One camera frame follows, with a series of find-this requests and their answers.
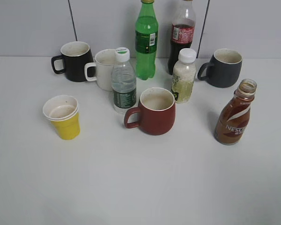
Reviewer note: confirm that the brown Nescafe coffee bottle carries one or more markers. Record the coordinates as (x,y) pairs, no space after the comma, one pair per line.
(235,115)

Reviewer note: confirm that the black ceramic mug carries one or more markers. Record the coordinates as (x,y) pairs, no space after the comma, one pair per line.
(74,55)

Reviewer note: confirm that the green soda bottle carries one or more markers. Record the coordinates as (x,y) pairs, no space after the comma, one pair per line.
(146,36)

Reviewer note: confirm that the red ceramic mug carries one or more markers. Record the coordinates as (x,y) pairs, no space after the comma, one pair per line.
(155,113)

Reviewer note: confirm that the cola bottle red label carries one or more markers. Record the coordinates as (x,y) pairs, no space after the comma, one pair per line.
(182,31)

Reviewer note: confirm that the white capped juice bottle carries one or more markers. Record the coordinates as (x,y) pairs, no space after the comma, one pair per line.
(184,72)

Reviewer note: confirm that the white ceramic mug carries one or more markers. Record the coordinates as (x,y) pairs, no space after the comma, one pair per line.
(104,63)

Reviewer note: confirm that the yellow paper cup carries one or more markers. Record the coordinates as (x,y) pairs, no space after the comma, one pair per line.
(63,113)

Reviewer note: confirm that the dark grey ceramic mug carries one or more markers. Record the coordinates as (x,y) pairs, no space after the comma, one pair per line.
(223,69)

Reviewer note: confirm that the clear water bottle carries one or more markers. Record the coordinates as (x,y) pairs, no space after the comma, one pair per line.
(123,81)

